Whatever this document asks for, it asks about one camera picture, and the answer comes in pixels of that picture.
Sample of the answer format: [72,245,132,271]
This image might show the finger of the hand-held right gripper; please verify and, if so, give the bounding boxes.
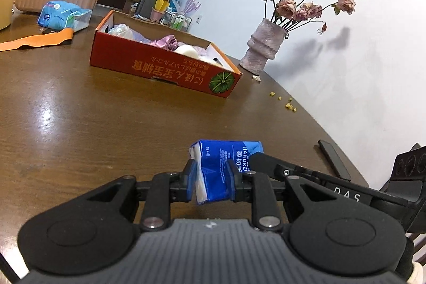
[249,153,326,187]

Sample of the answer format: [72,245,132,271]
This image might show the crumpled clear plastic bottle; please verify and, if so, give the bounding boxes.
[107,23,150,44]

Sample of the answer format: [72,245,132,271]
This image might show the red cardboard box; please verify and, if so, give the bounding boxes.
[89,9,242,99]

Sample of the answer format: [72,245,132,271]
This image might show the blue wet wipes pack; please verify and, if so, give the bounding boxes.
[37,1,93,32]

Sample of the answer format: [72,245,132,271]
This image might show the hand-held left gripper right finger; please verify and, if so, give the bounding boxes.
[226,160,337,232]

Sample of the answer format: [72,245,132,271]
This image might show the mauve satin scrunchie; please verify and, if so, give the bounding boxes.
[146,34,180,52]

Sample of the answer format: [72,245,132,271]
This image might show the cluster of small bottles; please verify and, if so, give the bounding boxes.
[168,12,191,31]

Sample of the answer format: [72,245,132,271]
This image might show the white round sponge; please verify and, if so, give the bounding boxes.
[174,44,198,57]

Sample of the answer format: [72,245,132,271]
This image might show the blue tissue pack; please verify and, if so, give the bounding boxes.
[190,139,263,205]

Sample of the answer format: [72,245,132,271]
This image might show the orange strap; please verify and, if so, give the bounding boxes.
[0,28,74,52]

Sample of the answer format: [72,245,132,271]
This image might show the black phone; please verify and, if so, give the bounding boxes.
[318,139,351,181]

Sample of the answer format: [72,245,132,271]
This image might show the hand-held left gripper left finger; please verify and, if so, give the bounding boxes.
[68,159,198,231]

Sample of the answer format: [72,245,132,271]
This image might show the dark wooden chair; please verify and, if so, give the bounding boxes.
[404,231,426,268]

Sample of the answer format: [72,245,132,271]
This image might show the grey textured vase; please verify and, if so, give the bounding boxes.
[240,18,288,75]

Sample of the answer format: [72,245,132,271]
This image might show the purple feather decoration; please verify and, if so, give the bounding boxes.
[176,0,202,17]

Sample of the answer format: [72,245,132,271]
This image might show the scattered yellow flower crumbs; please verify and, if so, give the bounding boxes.
[269,91,297,112]

